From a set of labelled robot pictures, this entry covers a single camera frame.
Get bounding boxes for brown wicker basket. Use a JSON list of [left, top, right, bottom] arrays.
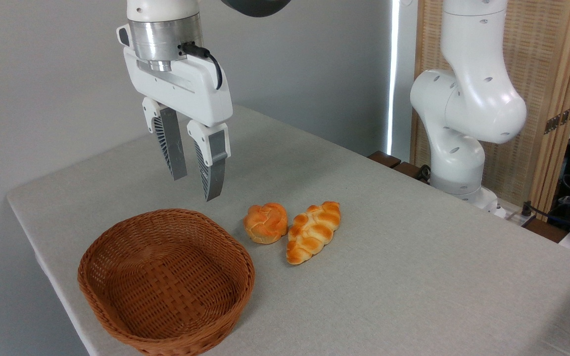
[[77, 208, 256, 356]]

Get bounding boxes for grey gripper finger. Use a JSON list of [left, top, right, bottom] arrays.
[[187, 120, 231, 202], [142, 97, 188, 181]]

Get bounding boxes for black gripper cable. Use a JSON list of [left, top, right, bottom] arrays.
[[180, 42, 223, 90]]

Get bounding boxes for grey tablecloth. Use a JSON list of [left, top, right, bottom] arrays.
[[6, 105, 570, 356]]

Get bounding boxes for woven wooden folding screen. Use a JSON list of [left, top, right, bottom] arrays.
[[410, 0, 570, 218]]

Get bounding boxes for round knotted bread roll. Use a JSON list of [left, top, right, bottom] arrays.
[[243, 202, 288, 245]]

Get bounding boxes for metal screen hinge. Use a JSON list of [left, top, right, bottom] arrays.
[[544, 104, 570, 135]]

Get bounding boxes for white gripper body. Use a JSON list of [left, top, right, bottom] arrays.
[[123, 47, 234, 128]]

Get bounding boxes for long braided bread loaf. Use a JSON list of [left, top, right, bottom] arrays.
[[285, 201, 341, 266]]

